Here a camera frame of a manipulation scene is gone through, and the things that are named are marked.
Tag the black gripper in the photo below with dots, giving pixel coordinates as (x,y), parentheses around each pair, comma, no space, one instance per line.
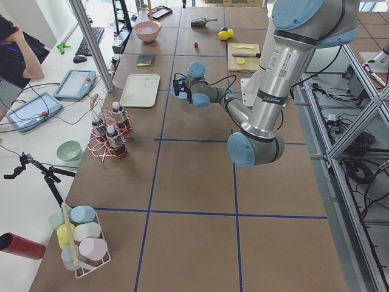
(185,89)

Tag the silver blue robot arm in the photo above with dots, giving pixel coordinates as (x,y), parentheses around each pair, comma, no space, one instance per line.
(296,30)

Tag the blue plastic plate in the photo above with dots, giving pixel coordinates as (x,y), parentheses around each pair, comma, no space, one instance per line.
(186,90)

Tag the cream bear tray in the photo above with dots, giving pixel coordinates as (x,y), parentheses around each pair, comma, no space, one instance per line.
(140,91)

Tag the grey folded cloth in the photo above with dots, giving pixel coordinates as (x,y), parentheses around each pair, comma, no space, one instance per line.
(145,60)

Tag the pink bowl of ice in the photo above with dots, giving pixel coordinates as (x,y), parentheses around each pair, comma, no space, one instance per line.
(147,31)

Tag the grey scoop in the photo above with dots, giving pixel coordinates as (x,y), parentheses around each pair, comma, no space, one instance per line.
(201,22)

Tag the lemon half slice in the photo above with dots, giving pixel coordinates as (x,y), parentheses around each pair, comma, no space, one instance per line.
(240,61)

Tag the large yellow lemon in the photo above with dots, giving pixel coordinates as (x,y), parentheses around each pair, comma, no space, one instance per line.
(223,35)

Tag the wooden cutting board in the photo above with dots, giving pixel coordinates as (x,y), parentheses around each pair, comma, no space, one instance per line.
(251,64)

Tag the dark tea bottle right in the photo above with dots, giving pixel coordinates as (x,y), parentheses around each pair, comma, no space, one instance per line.
(118,113)

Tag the dark tea bottle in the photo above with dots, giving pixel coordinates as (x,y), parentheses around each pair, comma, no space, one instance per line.
(99,129)
(115,141)
(118,113)

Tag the small yellow lemon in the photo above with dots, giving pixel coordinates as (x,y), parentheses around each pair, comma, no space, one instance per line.
(231,33)

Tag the yellow plastic knife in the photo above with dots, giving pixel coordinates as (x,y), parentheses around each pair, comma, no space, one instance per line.
(243,47)

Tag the wooden stand with pole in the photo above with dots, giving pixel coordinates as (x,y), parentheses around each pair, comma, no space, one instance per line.
(148,9)

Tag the dark tea bottle left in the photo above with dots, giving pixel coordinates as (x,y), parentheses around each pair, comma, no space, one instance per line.
(115,141)

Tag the dark tea bottle rear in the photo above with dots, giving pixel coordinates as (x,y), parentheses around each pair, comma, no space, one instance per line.
(99,129)

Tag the black computer mouse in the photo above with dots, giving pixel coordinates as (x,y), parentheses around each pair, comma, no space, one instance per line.
(79,59)

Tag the teach pendant tablet far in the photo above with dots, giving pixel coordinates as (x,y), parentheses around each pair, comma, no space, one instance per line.
(75,85)

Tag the teach pendant tablet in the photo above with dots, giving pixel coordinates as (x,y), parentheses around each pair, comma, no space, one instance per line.
(34,112)
(75,85)

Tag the green bowl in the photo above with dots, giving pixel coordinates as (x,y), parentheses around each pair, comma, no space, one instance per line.
(69,151)

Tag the teach pendant tablet near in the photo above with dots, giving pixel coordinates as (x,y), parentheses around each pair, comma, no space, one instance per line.
(34,112)

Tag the seated person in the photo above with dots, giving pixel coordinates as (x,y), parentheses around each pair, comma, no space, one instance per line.
(21,55)

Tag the blue plastic cup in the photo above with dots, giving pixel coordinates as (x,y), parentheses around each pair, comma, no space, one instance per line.
(82,214)

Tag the white plastic cup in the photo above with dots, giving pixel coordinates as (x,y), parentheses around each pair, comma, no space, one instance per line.
(87,230)

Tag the mint green cup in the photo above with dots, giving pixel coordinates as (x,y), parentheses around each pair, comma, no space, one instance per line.
(56,220)

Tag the pink plastic cup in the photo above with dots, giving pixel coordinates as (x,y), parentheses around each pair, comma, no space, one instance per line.
(93,248)

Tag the yellow plastic cup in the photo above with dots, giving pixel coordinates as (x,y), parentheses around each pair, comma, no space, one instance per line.
(62,236)

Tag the light blue cup lower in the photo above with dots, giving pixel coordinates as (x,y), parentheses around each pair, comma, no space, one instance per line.
(67,258)

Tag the red cylinder can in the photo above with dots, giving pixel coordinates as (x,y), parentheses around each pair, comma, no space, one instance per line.
(21,246)

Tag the steel handled knife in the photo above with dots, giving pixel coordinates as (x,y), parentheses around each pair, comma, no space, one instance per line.
(247,55)

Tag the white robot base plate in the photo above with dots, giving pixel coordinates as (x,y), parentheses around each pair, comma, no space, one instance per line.
(249,90)

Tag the copper wire bottle rack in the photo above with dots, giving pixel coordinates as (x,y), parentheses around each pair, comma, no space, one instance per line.
(101,149)

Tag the aluminium frame post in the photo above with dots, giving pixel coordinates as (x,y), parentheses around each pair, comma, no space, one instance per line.
(82,19)

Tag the white wire cup rack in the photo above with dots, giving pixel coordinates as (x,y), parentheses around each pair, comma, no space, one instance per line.
(84,265)

